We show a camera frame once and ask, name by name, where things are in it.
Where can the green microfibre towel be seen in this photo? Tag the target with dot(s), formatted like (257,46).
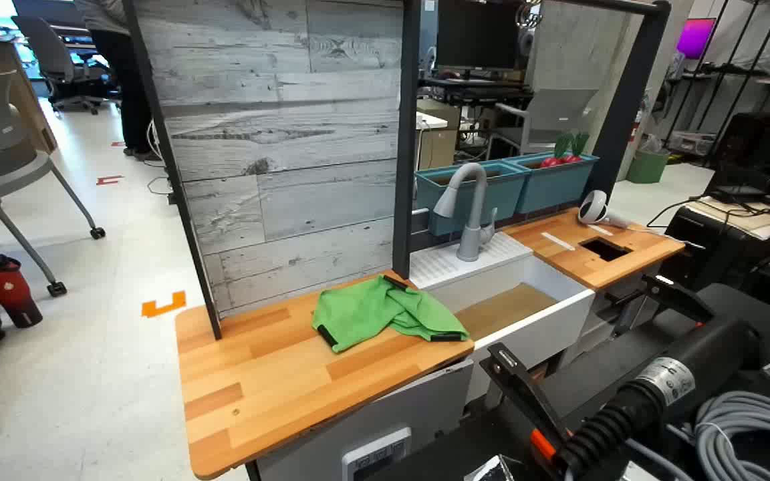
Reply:
(368,311)

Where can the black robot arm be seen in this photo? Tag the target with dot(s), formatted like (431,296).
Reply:
(715,342)

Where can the large teal plastic bin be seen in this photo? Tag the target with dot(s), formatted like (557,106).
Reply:
(455,200)

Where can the grey curved faucet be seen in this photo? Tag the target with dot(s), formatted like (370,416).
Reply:
(474,228)

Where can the grey wood-look backsplash panel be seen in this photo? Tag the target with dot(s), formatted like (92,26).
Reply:
(280,133)

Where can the white strip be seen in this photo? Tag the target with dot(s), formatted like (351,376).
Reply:
(557,240)

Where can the white cabinet drawer front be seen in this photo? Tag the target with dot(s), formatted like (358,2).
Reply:
(420,414)

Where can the small teal plastic bin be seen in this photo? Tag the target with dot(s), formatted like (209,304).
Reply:
(554,187)

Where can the white sink basin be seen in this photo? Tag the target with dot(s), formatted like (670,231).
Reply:
(541,335)

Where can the red tool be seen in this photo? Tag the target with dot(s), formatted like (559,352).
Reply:
(559,161)

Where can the black monitor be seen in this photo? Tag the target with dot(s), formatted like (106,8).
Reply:
(481,36)

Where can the green waste bin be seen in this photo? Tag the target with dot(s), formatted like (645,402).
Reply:
(648,167)

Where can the person in dark trousers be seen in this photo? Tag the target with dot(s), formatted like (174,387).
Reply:
(132,81)

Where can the purple glowing lamp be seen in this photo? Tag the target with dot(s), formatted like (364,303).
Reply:
(696,38)

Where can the red fire extinguisher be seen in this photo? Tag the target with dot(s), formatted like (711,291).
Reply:
(11,291)

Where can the dark office chair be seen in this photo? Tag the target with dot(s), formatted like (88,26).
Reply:
(51,56)

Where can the black metal frame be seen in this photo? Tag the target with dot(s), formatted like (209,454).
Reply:
(406,133)

